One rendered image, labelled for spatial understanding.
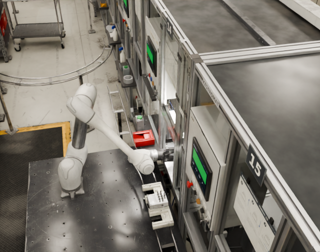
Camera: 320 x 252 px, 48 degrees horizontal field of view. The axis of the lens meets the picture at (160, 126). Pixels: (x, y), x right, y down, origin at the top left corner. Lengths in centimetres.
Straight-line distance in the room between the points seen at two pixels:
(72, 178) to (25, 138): 189
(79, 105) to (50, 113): 254
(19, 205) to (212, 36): 262
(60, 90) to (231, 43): 369
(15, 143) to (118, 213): 214
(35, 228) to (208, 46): 175
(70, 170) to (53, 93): 267
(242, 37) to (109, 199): 156
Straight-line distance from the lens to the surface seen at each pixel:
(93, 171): 305
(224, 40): 199
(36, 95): 532
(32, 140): 453
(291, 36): 213
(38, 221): 282
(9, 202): 392
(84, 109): 239
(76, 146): 283
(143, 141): 286
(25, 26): 681
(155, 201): 248
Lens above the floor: 286
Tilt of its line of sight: 39 degrees down
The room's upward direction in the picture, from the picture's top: 1 degrees clockwise
